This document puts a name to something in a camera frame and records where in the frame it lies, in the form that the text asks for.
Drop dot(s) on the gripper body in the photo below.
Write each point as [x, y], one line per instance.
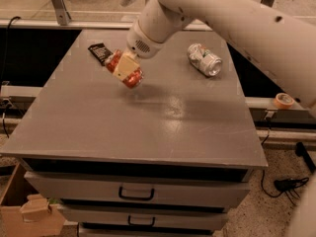
[140, 43]

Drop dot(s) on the red coke can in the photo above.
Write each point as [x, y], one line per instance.
[134, 79]

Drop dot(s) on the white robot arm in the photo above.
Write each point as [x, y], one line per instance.
[283, 46]

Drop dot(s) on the black rxbar chocolate wrapper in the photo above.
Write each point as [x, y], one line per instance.
[100, 51]

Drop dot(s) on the white green soda can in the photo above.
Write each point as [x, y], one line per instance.
[205, 61]

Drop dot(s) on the grey drawer cabinet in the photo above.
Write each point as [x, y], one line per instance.
[189, 137]

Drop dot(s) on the masking tape roll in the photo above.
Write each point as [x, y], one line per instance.
[283, 101]

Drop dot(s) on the cardboard box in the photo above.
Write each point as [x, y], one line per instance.
[25, 212]

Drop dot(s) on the black bar on floor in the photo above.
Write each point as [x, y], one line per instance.
[301, 151]

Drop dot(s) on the left metal bracket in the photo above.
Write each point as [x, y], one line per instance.
[62, 16]

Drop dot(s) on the top drawer black handle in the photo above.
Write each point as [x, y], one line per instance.
[139, 195]

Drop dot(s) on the drawer black handle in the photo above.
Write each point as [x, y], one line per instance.
[141, 221]
[139, 195]

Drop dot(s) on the middle drawer black handle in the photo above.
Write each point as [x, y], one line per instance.
[141, 221]

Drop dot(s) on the black power adapter with cable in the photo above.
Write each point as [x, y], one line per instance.
[286, 187]

